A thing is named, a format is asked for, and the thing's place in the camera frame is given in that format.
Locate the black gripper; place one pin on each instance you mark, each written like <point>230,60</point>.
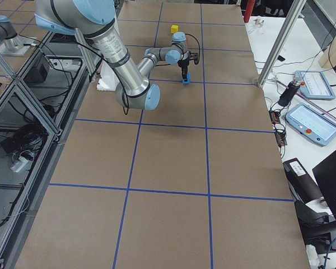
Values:
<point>182,64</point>

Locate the blue wooden cube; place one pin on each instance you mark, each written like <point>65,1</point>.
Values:
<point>187,79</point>

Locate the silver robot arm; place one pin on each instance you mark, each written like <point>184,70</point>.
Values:
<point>95,20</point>

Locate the yellow wooden cube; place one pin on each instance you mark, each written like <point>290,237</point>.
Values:
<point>174,29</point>

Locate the red cylinder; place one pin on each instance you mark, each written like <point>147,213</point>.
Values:
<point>248,11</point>

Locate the black water bottle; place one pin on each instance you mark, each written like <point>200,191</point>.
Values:
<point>289,92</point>

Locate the orange circuit board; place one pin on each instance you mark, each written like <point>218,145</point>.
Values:
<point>279,129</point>

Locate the far teach pendant tablet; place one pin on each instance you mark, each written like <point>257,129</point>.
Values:
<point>315,86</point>

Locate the teach pendant tablet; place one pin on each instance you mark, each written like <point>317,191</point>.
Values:
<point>315,86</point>
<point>311,124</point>

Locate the near teach pendant tablet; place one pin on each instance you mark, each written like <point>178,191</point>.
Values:
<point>311,124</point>

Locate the black monitor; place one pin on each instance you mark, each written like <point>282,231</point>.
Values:
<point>325,175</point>

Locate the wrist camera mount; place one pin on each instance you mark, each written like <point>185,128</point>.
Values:
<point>195,57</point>

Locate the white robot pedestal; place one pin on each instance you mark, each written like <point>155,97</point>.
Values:
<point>108,80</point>

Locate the aluminium frame post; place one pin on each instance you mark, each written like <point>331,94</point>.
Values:
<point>282,36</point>

